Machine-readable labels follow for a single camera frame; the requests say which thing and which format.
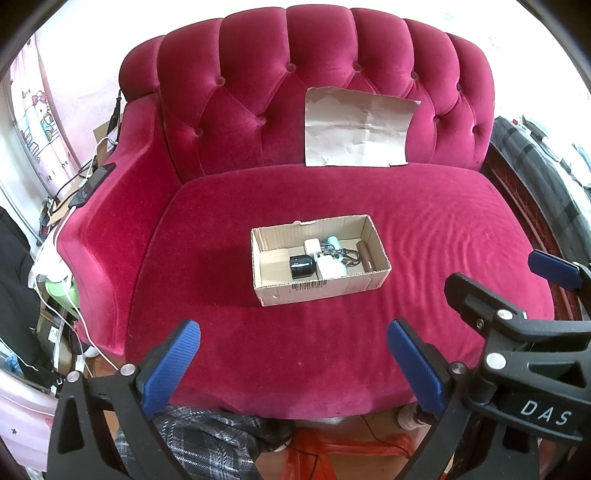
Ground red plastic stool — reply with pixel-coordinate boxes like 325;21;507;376
281;429;444;480

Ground brown lipstick tube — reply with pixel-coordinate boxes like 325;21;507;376
356;239;374;272

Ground red velvet tufted sofa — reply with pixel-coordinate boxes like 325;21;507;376
55;4;555;421

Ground cartoon printed curtain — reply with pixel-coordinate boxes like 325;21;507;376
11;41;88;195

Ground dark wooden bed frame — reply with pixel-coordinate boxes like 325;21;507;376
482;148;591;324

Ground small brown cardboard box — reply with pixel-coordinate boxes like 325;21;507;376
92;121;122;160

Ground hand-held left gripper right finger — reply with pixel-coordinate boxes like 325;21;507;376
387;318;477;480

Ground large white charger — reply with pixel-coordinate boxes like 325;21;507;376
315;255;348;279

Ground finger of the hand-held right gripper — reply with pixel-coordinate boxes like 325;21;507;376
444;272;529;344
527;249;591;292

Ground metal keychain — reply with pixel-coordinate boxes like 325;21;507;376
321;244;362;269

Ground dark cloth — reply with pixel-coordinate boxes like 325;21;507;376
0;208;47;370

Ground black cable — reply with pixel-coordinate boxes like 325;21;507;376
111;90;126;139

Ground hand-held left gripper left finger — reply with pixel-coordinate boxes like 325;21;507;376
46;319;201;480

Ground green plastic item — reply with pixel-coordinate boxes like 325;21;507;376
44;277;81;308

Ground black flat device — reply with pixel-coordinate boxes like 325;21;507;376
69;163;116;208

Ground grey plaid pants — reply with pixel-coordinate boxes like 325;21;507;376
113;406;296;480

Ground mint green tube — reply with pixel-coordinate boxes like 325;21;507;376
325;236;347;267

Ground creased grey paper sheet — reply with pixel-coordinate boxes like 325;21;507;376
304;86;422;168

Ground pink cloth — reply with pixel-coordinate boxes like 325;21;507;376
0;369;61;462

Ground dark striped blanket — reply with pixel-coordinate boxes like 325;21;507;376
489;115;591;259

